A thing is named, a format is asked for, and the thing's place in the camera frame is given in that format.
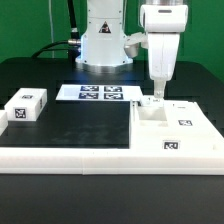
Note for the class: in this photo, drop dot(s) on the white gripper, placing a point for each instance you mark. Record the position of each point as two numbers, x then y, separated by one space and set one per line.
163 25

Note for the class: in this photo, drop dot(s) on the white cabinet top block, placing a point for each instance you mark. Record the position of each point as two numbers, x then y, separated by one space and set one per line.
26 104

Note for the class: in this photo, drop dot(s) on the white marker base sheet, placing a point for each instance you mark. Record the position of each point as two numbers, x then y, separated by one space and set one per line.
70 92

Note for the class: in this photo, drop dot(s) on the white U-shaped obstacle frame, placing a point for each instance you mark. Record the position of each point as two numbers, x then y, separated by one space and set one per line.
111 161

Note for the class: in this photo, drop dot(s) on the white cabinet body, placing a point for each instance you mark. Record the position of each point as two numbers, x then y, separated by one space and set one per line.
149 131

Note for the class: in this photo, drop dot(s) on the white cabinet door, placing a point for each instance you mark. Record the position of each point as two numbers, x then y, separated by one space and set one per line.
184 116
151 101

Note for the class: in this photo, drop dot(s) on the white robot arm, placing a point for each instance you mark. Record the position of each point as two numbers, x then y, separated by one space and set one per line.
106 48

